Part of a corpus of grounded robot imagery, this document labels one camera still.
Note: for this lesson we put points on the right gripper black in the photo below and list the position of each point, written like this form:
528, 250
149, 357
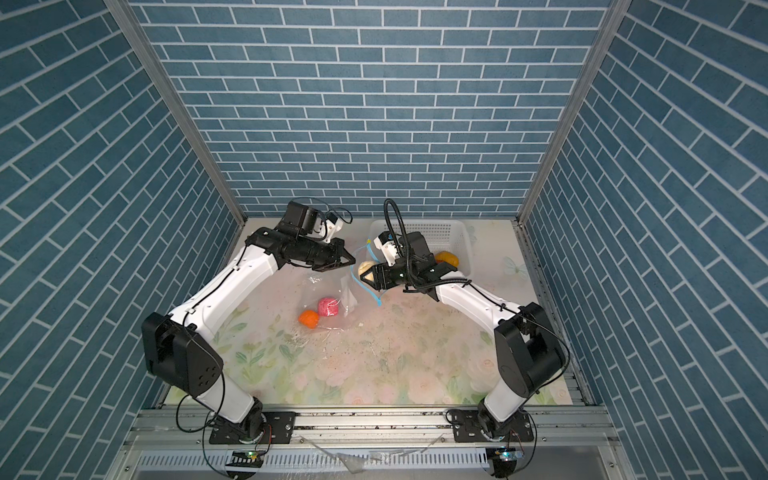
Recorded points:
381, 273

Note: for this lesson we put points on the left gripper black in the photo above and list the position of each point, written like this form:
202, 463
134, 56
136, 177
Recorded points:
336, 248

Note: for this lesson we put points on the yellow toy fruit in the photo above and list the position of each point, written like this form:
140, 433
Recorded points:
447, 257

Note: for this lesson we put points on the cream toy food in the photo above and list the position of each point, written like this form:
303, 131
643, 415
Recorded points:
364, 270

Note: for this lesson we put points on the clear zip top bag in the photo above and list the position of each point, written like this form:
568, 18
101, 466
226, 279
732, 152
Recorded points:
358, 301

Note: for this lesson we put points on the white plastic mesh basket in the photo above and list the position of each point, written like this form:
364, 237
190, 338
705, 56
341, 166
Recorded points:
449, 236

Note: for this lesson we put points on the pink toy fruit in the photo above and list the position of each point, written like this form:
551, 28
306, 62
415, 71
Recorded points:
328, 307

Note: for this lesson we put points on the orange toy fruit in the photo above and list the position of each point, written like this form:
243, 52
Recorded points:
309, 318

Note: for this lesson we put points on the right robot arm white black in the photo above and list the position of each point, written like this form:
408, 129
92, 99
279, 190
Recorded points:
529, 354

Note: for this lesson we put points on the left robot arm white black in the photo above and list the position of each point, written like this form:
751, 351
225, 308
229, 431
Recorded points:
178, 346

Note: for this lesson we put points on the right circuit board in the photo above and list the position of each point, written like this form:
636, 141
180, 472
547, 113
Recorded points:
505, 455

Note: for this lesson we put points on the circuit board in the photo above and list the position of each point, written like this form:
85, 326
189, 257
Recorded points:
246, 459
505, 455

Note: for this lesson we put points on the left circuit board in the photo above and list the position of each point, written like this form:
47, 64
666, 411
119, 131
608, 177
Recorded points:
246, 459

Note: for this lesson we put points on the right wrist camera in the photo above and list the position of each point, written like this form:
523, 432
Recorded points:
393, 247

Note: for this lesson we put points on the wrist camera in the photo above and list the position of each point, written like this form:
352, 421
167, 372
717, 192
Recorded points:
300, 220
393, 247

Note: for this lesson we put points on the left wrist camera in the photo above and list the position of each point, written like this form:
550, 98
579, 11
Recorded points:
300, 220

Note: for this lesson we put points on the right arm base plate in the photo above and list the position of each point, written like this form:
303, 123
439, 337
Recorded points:
472, 425

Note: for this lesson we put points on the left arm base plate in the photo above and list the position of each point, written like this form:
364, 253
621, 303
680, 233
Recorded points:
274, 427

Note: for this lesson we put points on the aluminium front rail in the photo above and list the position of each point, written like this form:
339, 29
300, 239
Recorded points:
388, 427

